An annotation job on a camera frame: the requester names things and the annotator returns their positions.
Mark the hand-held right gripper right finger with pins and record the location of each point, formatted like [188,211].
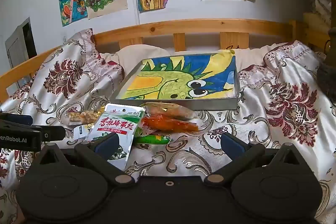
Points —
[231,146]

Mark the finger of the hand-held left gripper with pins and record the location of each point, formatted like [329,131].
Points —
[53,133]

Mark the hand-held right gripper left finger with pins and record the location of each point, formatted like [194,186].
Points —
[107,146]

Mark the white green seaweed packet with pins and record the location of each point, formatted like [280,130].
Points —
[115,124]

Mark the blue white snack packet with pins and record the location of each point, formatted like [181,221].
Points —
[81,130]

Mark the clear nut mix packet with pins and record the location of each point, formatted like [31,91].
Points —
[84,116]

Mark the green sausage stick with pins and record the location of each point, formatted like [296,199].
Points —
[152,139]

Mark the grey metal tray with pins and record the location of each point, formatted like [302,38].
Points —
[210,106]

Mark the orange snack packet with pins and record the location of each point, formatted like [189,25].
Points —
[168,124]

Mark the beige snack packet red print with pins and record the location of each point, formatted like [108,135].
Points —
[170,109]

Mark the floral satin blanket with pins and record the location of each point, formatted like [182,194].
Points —
[275,121]

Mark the dragon drawing paper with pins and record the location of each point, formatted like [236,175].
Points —
[162,82]

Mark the wooden bed frame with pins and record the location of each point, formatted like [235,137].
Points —
[199,26]

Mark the white wall pipe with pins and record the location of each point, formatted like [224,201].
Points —
[138,18]

